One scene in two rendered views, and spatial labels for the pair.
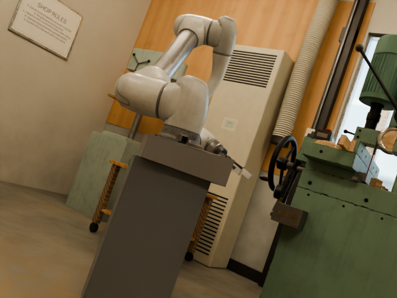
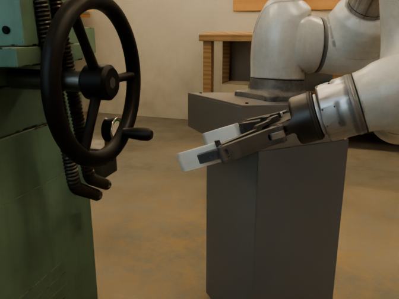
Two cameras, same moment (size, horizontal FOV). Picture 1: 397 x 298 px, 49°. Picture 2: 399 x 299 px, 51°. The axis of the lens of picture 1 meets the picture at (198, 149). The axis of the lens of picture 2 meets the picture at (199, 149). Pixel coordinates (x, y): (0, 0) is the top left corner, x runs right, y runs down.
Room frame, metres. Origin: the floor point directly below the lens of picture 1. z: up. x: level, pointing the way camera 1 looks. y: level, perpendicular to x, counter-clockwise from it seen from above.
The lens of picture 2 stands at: (2.89, -0.44, 0.90)
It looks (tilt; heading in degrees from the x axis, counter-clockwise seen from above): 16 degrees down; 165
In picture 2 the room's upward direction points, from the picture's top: straight up
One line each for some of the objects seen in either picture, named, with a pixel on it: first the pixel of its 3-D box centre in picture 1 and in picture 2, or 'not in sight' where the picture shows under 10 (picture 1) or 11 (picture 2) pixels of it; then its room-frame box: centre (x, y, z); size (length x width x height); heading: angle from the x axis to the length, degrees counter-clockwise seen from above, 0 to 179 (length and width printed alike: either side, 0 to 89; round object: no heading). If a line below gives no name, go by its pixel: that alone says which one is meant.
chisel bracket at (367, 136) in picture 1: (370, 139); not in sight; (1.96, -0.72, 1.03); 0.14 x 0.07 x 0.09; 58
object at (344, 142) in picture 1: (354, 155); not in sight; (1.88, -0.65, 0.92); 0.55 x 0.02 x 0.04; 148
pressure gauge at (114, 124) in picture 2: (279, 194); (111, 133); (1.87, -0.39, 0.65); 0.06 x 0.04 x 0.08; 148
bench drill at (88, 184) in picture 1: (132, 135); not in sight; (4.01, 0.61, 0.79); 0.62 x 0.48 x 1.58; 57
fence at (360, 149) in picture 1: (368, 162); not in sight; (1.96, -0.74, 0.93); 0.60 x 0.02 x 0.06; 148
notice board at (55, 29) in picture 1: (48, 22); not in sight; (3.88, 1.65, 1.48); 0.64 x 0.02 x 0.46; 145
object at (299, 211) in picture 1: (289, 215); (88, 158); (1.83, -0.45, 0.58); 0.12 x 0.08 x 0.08; 58
